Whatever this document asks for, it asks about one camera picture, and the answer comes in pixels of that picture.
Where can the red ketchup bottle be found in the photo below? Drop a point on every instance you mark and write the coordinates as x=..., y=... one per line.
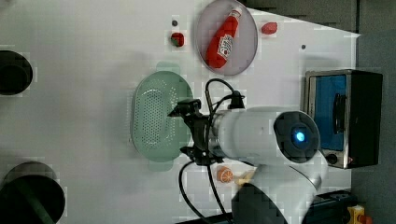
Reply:
x=221, y=44

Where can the yellow and red device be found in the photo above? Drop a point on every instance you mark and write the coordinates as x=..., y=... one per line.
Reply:
x=358, y=216

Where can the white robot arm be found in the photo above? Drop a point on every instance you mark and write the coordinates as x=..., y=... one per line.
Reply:
x=282, y=145

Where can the toy orange slice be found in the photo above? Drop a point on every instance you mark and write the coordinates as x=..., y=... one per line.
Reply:
x=224, y=174

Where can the toy strawberry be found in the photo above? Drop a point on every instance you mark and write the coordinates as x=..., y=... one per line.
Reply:
x=177, y=39

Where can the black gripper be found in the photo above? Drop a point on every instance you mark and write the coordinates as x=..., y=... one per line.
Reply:
x=199, y=126

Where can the green plastic strainer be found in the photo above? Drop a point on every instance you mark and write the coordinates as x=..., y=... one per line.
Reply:
x=156, y=136

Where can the black round object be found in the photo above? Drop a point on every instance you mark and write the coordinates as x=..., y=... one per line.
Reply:
x=16, y=73

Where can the black cylinder object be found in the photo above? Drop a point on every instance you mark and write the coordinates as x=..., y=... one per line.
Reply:
x=30, y=194

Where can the black toaster oven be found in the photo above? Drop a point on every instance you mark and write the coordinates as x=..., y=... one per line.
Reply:
x=346, y=106

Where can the grey round plate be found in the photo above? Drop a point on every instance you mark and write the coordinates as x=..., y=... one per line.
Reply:
x=245, y=42

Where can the red toy food piece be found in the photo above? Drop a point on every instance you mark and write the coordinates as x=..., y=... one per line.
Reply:
x=269, y=28

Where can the toy french fries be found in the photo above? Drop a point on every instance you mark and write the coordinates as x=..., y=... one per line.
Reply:
x=244, y=178

